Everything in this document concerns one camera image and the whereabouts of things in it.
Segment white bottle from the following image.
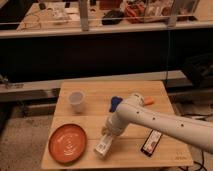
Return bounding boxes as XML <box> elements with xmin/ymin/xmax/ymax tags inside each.
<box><xmin>94</xmin><ymin>134</ymin><xmax>113</xmax><ymax>157</ymax></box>

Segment black rectangular box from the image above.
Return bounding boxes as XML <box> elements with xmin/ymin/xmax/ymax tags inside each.
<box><xmin>141</xmin><ymin>130</ymin><xmax>162</xmax><ymax>157</ymax></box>

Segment orange tool on shelf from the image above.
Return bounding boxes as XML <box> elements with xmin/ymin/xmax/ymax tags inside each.
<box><xmin>124</xmin><ymin>4</ymin><xmax>145</xmax><ymax>23</ymax></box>

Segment translucent plastic cup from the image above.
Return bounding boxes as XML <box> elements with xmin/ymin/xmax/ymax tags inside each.
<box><xmin>69</xmin><ymin>91</ymin><xmax>85</xmax><ymax>113</ymax></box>

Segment orange ceramic bowl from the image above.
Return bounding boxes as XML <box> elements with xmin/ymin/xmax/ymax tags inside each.
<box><xmin>48</xmin><ymin>124</ymin><xmax>87</xmax><ymax>164</ymax></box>

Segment black bag on shelf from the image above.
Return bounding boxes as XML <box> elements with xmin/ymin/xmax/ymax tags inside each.
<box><xmin>102</xmin><ymin>10</ymin><xmax>124</xmax><ymax>25</ymax></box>

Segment blue sponge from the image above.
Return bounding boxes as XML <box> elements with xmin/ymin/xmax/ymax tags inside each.
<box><xmin>109</xmin><ymin>96</ymin><xmax>123</xmax><ymax>113</ymax></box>

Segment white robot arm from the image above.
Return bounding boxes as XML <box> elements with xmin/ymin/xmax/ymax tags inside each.
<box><xmin>105</xmin><ymin>93</ymin><xmax>213</xmax><ymax>154</ymax></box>

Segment orange carrot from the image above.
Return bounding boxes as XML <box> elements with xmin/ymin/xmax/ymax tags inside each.
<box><xmin>144</xmin><ymin>97</ymin><xmax>154</xmax><ymax>106</ymax></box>

